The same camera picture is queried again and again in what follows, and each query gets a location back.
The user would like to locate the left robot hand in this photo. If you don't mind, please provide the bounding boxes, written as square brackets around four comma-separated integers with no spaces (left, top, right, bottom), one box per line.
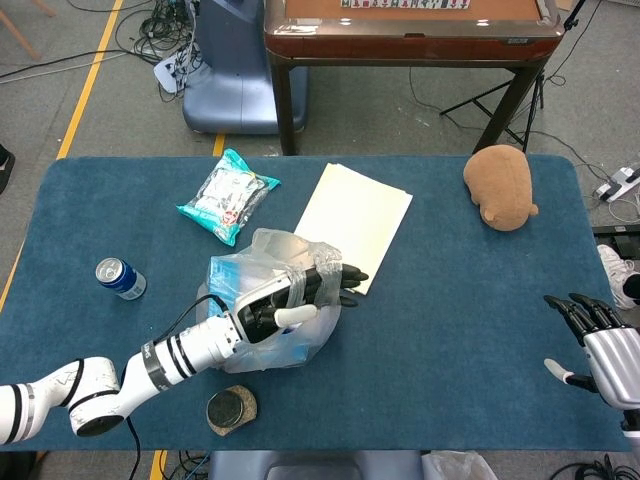
[230,263,370,346]

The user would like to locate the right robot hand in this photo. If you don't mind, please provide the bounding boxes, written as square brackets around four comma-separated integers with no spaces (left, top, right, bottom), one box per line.
[543,292,640,412]

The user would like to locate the translucent plastic bag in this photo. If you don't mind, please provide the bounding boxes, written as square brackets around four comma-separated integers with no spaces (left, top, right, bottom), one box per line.
[195,227,347,374]

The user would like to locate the light blue carton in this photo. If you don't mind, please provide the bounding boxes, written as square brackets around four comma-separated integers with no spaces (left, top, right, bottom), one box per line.
[208,253,287,315]

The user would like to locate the white sneaker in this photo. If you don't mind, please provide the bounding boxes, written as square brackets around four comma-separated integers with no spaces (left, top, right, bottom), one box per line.
[596,243,640,312]

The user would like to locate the teal snack packet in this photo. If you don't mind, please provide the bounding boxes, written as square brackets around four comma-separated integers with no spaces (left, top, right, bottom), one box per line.
[175,148,282,248]

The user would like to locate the grain jar with black lid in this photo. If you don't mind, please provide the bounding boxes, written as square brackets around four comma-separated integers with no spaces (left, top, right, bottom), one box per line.
[206,384,259,438]

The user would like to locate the white paper pad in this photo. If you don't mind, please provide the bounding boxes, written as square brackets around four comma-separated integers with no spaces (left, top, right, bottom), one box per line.
[293,162,414,297]

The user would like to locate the blue and white drink can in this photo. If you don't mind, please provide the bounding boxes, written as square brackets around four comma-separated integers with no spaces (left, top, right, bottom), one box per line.
[95,257,148,302]

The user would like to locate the blue grey robot torso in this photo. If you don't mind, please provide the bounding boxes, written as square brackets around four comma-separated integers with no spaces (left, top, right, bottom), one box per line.
[207,449,426,480]

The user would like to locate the white power strip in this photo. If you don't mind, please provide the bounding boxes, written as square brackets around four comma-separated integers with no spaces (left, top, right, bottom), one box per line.
[152,49,202,95]
[594,167,640,203]

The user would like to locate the brown plush toy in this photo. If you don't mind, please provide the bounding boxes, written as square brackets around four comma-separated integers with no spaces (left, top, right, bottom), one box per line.
[462,144,540,232]

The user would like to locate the blue grey machine base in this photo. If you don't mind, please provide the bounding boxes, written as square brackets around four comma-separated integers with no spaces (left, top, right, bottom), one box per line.
[181,0,309,136]

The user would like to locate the black tripod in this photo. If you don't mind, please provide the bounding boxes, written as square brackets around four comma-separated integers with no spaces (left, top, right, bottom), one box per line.
[439,0,592,153]

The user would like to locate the black shoe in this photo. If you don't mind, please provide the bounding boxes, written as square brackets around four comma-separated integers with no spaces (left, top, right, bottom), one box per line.
[0,143,17,196]

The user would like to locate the brown mahjong table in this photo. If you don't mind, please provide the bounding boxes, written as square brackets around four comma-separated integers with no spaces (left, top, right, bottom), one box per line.
[263,0,564,157]

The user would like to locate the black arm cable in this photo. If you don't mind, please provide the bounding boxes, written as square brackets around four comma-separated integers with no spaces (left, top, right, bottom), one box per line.
[123,294,229,480]

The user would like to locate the tangled black floor cables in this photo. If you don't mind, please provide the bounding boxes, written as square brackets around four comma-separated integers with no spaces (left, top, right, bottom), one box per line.
[64,0,204,69]

